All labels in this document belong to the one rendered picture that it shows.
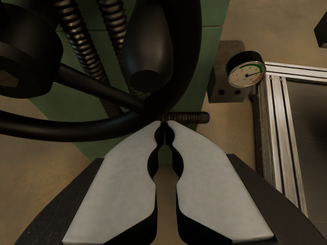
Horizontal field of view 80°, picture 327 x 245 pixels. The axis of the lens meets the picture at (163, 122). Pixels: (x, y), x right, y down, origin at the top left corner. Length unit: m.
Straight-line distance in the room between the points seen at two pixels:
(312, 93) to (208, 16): 0.82
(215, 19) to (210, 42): 0.04
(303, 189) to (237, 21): 1.32
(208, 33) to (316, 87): 0.83
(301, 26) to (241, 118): 0.99
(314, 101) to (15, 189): 1.39
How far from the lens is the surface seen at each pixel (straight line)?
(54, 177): 1.08
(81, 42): 0.24
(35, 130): 0.29
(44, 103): 0.59
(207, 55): 0.41
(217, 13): 0.36
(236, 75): 0.37
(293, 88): 1.09
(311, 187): 0.87
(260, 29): 1.76
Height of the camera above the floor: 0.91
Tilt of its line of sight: 60 degrees down
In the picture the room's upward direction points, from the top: 2 degrees counter-clockwise
